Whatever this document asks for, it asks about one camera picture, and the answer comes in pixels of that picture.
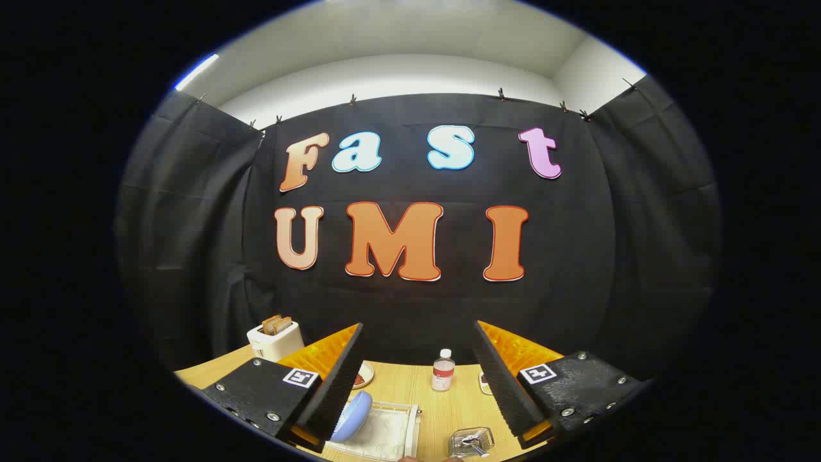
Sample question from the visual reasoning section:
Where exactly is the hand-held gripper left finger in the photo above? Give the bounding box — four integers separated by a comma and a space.
202, 323, 366, 454

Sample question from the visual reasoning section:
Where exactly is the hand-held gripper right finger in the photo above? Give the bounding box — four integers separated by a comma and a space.
473, 320, 647, 450

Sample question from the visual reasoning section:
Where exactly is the blue plate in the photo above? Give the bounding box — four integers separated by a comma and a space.
330, 390, 373, 443

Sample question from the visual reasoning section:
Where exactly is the white wire dish rack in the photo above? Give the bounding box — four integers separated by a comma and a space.
324, 399, 423, 462

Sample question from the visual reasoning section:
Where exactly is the metal wire basket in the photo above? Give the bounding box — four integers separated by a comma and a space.
448, 427, 496, 459

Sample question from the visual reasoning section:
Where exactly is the clear bottle with red label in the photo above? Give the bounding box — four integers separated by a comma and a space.
431, 348, 456, 392

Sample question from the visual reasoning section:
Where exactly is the white toaster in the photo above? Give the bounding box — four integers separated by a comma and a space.
247, 320, 305, 363

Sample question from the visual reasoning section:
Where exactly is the black backdrop cloth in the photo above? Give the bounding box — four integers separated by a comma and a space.
115, 74, 722, 386

